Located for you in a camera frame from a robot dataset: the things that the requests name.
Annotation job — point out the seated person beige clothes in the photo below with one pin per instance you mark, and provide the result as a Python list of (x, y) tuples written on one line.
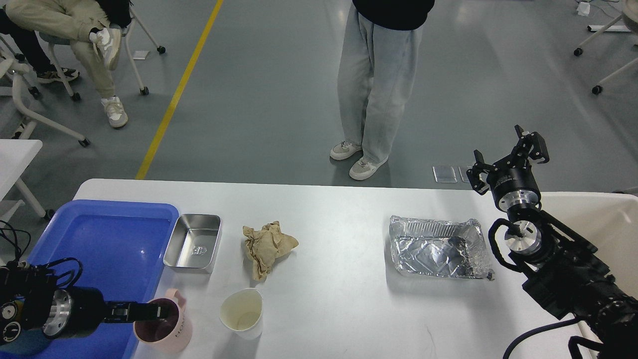
[(94, 29)]

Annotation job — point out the crumpled brown paper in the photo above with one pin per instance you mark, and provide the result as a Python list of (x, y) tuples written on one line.
[(265, 245)]

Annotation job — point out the clear floor plate left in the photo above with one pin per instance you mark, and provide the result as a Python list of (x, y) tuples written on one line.
[(444, 174)]

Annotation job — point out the aluminium foil tray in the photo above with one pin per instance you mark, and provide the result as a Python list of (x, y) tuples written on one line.
[(439, 248)]

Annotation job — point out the clear floor plate right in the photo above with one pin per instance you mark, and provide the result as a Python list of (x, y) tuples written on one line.
[(464, 173)]

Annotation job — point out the white paper cup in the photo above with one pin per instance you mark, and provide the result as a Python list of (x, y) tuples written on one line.
[(242, 313)]

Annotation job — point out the dark blue mug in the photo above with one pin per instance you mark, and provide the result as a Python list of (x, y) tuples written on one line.
[(29, 343)]

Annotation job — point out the white plastic bin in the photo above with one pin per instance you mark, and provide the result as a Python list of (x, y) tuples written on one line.
[(610, 222)]

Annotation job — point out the stainless steel rectangular container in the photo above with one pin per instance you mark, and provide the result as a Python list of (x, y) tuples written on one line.
[(193, 243)]

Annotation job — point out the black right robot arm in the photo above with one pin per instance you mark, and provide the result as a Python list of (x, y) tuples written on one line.
[(563, 274)]

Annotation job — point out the white side table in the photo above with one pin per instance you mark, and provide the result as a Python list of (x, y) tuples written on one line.
[(15, 156)]

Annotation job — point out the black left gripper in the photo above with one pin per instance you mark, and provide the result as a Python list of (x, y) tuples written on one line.
[(78, 311)]

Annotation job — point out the blue plastic tray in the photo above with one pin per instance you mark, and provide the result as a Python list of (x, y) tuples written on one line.
[(121, 246)]

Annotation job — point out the clear floor plate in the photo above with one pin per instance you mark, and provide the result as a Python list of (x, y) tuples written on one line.
[(464, 173), (444, 174)]

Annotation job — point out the standing person grey trousers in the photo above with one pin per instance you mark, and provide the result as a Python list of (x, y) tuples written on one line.
[(375, 78)]

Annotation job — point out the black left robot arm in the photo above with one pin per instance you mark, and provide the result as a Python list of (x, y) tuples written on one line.
[(34, 297)]

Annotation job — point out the pink mug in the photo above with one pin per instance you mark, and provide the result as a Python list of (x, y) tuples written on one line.
[(171, 334)]

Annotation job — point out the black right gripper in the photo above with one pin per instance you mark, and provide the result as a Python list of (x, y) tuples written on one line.
[(515, 184)]

